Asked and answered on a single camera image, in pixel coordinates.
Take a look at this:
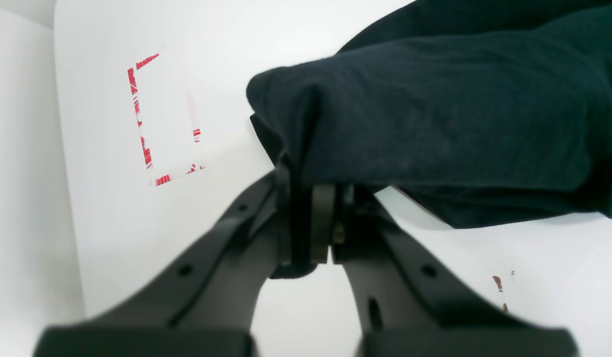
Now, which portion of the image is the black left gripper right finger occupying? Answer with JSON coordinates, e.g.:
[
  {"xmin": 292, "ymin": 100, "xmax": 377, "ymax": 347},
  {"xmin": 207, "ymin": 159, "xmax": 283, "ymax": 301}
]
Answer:
[{"xmin": 311, "ymin": 184, "xmax": 579, "ymax": 357}]

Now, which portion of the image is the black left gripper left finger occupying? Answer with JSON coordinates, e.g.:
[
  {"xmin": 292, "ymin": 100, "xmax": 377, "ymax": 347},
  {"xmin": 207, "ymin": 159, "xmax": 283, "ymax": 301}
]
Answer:
[{"xmin": 34, "ymin": 167, "xmax": 292, "ymax": 357}]

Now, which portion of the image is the black t-shirt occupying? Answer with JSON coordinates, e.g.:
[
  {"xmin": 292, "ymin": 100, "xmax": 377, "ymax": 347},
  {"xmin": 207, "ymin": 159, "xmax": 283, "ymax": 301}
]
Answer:
[{"xmin": 245, "ymin": 0, "xmax": 612, "ymax": 229}]

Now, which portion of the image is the red tape rectangle marking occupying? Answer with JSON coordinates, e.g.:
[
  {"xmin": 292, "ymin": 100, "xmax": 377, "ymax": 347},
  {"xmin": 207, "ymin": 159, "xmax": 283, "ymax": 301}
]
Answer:
[{"xmin": 127, "ymin": 48, "xmax": 206, "ymax": 186}]

